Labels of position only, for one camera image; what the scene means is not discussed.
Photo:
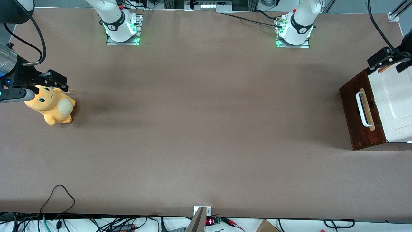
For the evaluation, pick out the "brown cardboard box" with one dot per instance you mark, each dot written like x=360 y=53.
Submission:
x=267 y=226

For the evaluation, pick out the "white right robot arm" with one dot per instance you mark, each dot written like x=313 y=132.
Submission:
x=114 y=19

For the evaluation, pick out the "white cabinet with brown base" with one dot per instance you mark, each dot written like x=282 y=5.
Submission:
x=397 y=103

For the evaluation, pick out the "brown wooden drawer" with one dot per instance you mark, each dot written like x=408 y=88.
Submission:
x=351 y=106

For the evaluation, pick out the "orange strip on cabinet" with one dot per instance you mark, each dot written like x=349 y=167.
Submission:
x=383 y=68

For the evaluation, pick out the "white light bar device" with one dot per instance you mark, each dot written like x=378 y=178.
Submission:
x=208 y=5

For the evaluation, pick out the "red LED display module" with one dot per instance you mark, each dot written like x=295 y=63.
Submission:
x=210 y=221

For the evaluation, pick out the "aluminium frame profile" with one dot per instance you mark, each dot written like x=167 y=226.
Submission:
x=396 y=14

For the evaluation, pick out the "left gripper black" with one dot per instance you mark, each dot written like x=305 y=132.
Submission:
x=406 y=48

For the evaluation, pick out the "orange plush toy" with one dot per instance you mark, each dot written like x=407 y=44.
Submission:
x=53 y=108

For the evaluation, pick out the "black power adapter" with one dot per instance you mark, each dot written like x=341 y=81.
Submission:
x=124 y=228

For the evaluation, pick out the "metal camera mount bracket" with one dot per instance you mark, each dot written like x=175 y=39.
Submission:
x=201 y=214

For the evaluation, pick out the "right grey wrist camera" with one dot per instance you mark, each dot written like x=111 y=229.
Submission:
x=16 y=95

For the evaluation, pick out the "red and black clip leads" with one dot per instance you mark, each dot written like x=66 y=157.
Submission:
x=233 y=223

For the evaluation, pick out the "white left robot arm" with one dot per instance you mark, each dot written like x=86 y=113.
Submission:
x=301 y=22

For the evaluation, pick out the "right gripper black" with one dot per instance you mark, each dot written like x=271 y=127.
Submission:
x=23 y=74

